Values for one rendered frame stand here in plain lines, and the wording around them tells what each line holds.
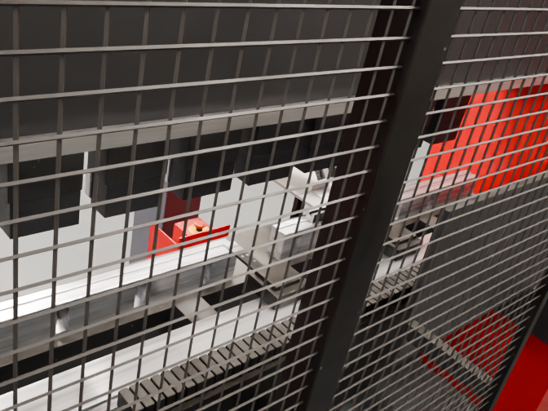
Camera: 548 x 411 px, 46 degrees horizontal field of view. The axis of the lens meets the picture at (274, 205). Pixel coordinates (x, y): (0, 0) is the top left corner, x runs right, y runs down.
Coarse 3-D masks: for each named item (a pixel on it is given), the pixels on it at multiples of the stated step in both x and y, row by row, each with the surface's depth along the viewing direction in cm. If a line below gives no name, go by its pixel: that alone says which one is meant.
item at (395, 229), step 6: (396, 228) 188; (390, 234) 184; (396, 234) 185; (402, 234) 186; (414, 234) 187; (390, 240) 183; (402, 240) 183; (408, 240) 185; (414, 240) 187; (390, 246) 181; (402, 246) 182; (414, 246) 185; (384, 252) 183; (390, 252) 182; (396, 252) 180; (402, 252) 181; (414, 252) 187; (396, 258) 181; (402, 258) 183
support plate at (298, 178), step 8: (296, 168) 219; (296, 176) 214; (304, 176) 215; (312, 176) 216; (280, 184) 207; (296, 184) 208; (304, 184) 210; (296, 192) 203; (312, 192) 206; (312, 200) 201; (320, 200) 202
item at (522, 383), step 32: (480, 96) 252; (512, 96) 242; (544, 96) 233; (480, 128) 254; (512, 128) 245; (448, 160) 268; (480, 160) 257; (512, 160) 247; (544, 160) 238; (480, 320) 272; (480, 352) 275; (544, 352) 253; (512, 384) 266; (544, 384) 255
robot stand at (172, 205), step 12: (168, 192) 238; (168, 204) 241; (180, 204) 246; (192, 204) 251; (144, 216) 251; (156, 216) 246; (168, 216) 244; (192, 216) 254; (144, 228) 253; (168, 228) 247; (132, 240) 261; (144, 240) 255; (132, 252) 263; (144, 252) 257
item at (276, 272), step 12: (252, 264) 163; (276, 264) 159; (252, 276) 155; (264, 276) 154; (276, 276) 155; (288, 276) 156; (300, 276) 157; (252, 288) 156; (276, 288) 151; (288, 288) 154; (264, 300) 153; (276, 300) 150; (288, 300) 153
